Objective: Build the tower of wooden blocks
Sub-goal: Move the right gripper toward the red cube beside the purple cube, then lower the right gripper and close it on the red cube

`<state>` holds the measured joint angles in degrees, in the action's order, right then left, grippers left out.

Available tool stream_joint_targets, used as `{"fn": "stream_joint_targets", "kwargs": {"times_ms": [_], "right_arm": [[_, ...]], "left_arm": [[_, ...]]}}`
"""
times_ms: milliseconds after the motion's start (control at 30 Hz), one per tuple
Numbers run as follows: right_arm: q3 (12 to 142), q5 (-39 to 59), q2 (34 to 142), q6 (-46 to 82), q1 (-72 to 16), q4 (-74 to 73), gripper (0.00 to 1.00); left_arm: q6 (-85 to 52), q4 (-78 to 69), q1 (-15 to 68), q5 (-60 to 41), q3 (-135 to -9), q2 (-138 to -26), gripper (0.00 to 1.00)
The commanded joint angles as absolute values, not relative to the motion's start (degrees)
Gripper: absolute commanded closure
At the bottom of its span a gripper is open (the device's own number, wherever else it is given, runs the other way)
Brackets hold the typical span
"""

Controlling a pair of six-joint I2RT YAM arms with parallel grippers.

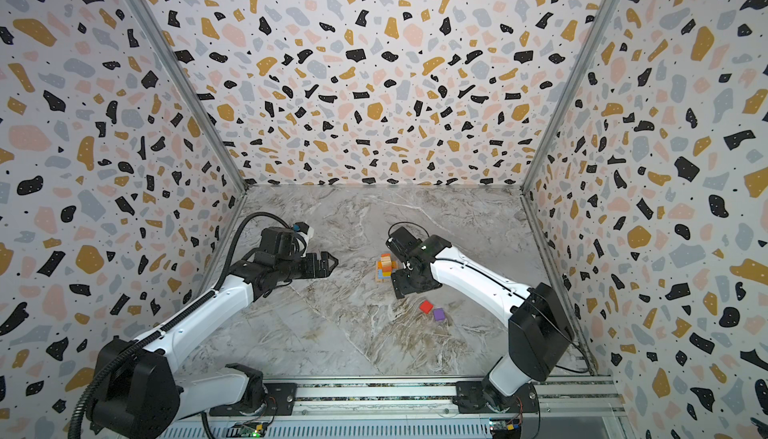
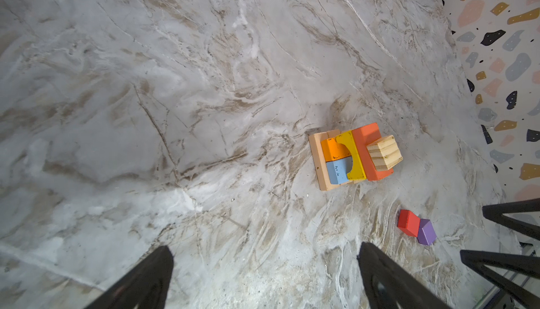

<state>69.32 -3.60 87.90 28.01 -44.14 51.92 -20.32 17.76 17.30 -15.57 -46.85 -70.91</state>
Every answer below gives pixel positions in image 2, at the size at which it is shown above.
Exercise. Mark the yellow wood block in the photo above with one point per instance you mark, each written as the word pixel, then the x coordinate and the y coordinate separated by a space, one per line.
pixel 354 169

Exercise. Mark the orange wood block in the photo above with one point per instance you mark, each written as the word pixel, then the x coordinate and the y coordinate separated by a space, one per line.
pixel 334 151

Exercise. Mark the red wood cube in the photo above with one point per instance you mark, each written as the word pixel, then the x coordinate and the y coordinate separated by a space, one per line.
pixel 408 223

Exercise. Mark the blue wood block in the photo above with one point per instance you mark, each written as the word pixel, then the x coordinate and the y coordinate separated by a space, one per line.
pixel 338 170

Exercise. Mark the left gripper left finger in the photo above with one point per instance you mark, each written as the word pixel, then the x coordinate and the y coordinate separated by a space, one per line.
pixel 144 286

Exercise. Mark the natural wood plank block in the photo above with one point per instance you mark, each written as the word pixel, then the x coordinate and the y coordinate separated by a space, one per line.
pixel 322 173

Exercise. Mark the red-orange wood block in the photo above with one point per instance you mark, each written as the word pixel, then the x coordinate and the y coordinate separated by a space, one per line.
pixel 363 136

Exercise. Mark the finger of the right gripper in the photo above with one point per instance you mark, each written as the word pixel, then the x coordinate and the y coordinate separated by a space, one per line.
pixel 481 261
pixel 498 213

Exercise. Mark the purple wood cube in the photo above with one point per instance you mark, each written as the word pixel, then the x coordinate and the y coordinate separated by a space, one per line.
pixel 426 233

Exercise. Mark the small natural wood cube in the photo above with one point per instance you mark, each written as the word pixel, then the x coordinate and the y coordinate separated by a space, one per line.
pixel 385 153

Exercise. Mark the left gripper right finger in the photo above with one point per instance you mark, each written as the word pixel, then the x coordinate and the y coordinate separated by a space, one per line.
pixel 388 285

